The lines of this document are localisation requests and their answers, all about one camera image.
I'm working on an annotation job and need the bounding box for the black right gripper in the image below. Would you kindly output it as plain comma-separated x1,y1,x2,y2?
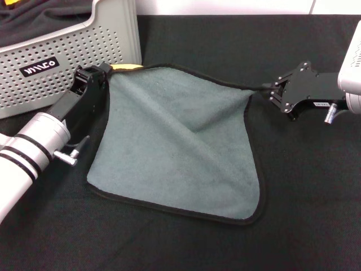
262,60,347,122

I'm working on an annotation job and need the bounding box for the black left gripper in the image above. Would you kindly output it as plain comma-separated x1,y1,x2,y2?
50,63,112,142

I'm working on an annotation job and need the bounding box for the grey towel with yellow back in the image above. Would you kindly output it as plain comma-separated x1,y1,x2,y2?
85,63,267,226

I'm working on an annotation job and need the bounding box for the grey perforated storage box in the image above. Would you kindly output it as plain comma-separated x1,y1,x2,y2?
0,0,142,119

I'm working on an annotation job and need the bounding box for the black tablecloth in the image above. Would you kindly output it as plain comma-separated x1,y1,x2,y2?
0,14,361,271

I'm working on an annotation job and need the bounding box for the dark grey crumpled cloth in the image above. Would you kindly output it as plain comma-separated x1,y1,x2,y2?
0,0,98,47

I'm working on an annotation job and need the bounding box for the silver metal cable plug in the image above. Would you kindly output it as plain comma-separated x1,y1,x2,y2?
323,103,338,125

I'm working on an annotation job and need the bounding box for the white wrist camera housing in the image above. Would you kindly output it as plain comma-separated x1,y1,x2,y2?
337,19,361,95

